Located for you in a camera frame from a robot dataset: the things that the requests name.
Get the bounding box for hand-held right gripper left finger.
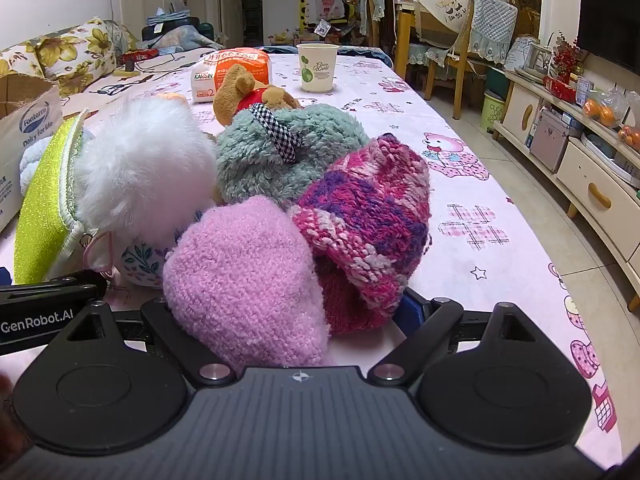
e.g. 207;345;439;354
47;299;237;387

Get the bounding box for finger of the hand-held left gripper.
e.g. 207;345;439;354
47;270;108;289

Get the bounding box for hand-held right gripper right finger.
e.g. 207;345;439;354
367;287;538;386

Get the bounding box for yellow-green fabric pouch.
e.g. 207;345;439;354
14;109;118;286

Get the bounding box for light pink knitted hat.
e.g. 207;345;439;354
162;195;335;368

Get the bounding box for magenta knitted hat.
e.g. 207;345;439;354
290;132;433;336

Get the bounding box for cardboard box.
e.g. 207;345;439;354
0;74;65;233

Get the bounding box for teal fleece hat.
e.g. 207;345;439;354
215;102;372;207

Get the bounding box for brown teddy bear red shirt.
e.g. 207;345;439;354
212;63;302;127

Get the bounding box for person's left forearm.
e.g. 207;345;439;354
0;375;28;461

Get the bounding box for white floral bowl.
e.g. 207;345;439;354
120;240;177;289

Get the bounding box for pink printed tablecloth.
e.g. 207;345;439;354
0;51;623;463

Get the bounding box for green waste bin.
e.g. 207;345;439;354
479;91;508;133

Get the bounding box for grey case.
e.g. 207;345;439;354
529;107;583;173

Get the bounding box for cream television cabinet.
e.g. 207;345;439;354
492;67;640;313

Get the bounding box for sofa with cartoon cover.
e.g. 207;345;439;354
0;17;211;111

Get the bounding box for yellow floral sofa cushion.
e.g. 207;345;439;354
0;42;46;81
37;17;118;96

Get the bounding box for white paper cup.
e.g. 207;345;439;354
296;43;339;93

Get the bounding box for pile of blue clothes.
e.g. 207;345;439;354
141;8;226;53

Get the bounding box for orange white tissue pack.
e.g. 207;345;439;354
191;50;271;104

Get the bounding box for wooden dining table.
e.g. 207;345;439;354
395;0;471;81

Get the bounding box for bag of oranges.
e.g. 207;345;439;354
582;87;628;128

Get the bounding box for wooden chair with lace cover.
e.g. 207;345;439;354
450;0;518;121

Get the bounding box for red flower bouquet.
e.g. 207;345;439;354
550;35;583;83

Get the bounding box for cream cloth bag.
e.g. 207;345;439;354
415;0;473;51

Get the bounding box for white plastic bag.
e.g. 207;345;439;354
316;0;346;23

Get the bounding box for black television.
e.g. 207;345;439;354
577;0;640;63

